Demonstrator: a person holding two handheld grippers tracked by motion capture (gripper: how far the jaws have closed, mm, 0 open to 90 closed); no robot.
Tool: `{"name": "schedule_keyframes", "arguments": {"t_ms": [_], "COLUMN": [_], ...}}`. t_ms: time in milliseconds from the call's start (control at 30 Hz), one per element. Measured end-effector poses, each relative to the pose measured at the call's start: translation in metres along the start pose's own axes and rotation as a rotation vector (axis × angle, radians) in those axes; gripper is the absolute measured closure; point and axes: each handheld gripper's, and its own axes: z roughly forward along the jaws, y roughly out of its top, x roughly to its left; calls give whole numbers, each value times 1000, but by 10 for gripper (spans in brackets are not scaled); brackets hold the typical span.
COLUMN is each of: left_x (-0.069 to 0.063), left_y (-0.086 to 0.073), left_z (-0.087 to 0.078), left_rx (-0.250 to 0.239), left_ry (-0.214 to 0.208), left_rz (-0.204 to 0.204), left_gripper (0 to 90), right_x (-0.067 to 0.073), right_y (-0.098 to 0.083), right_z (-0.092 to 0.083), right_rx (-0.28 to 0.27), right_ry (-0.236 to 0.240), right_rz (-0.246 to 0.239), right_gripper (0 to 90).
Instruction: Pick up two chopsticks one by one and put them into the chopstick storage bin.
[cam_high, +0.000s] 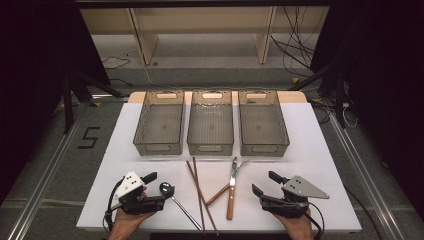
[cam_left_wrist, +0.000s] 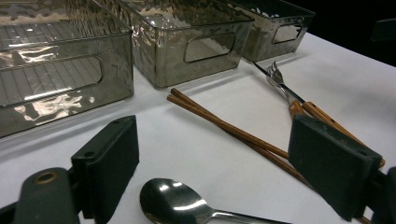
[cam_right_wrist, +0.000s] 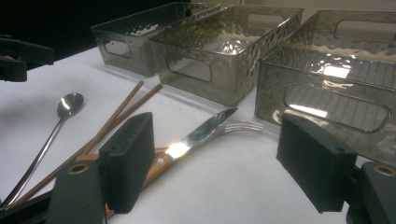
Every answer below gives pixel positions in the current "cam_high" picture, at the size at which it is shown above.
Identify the short aluminium floor rail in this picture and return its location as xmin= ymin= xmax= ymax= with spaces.
xmin=90 ymin=94 xmax=131 ymax=103

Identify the person's left hand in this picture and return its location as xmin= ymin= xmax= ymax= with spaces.
xmin=108 ymin=188 xmax=158 ymax=240

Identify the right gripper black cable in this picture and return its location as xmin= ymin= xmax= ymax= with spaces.
xmin=301 ymin=201 xmax=326 ymax=240

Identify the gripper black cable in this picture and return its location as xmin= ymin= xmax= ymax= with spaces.
xmin=103 ymin=178 xmax=125 ymax=233
xmin=301 ymin=201 xmax=326 ymax=240

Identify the brown wooden chopstick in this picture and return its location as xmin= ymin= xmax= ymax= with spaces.
xmin=192 ymin=156 xmax=206 ymax=232
xmin=185 ymin=160 xmax=220 ymax=236

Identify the black metal stand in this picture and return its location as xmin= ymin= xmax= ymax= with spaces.
xmin=61 ymin=71 xmax=127 ymax=134
xmin=289 ymin=63 xmax=348 ymax=129

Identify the bundle of black cables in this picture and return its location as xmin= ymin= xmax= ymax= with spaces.
xmin=269 ymin=6 xmax=323 ymax=78

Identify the long aluminium floor rail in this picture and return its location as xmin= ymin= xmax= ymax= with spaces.
xmin=6 ymin=103 xmax=89 ymax=240
xmin=328 ymin=113 xmax=406 ymax=240

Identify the white table cover sheet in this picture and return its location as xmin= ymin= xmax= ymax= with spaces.
xmin=75 ymin=101 xmax=363 ymax=233

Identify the person's right hand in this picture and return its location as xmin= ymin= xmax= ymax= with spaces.
xmin=273 ymin=208 xmax=315 ymax=240

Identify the metal spoon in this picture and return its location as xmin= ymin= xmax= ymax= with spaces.
xmin=159 ymin=181 xmax=203 ymax=232

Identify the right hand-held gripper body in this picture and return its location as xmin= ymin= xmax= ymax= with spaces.
xmin=259 ymin=175 xmax=331 ymax=219

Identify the wooden handled fork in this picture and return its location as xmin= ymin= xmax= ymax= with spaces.
xmin=205 ymin=159 xmax=250 ymax=207

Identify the clear grey plastic bin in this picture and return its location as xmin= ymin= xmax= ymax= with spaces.
xmin=132 ymin=89 xmax=186 ymax=157
xmin=186 ymin=89 xmax=235 ymax=157
xmin=237 ymin=89 xmax=291 ymax=158

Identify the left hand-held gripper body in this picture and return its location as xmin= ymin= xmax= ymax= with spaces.
xmin=113 ymin=170 xmax=167 ymax=216

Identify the white floor cable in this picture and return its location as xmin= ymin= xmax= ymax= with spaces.
xmin=143 ymin=64 xmax=188 ymax=92

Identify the thin black floor cable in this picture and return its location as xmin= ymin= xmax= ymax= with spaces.
xmin=100 ymin=54 xmax=133 ymax=71

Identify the wooden handled knife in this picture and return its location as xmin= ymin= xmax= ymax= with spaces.
xmin=225 ymin=156 xmax=239 ymax=221

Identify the black curtain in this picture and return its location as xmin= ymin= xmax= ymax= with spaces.
xmin=0 ymin=0 xmax=111 ymax=204
xmin=309 ymin=0 xmax=424 ymax=218

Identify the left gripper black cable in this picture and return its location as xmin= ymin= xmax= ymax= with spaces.
xmin=103 ymin=178 xmax=125 ymax=233

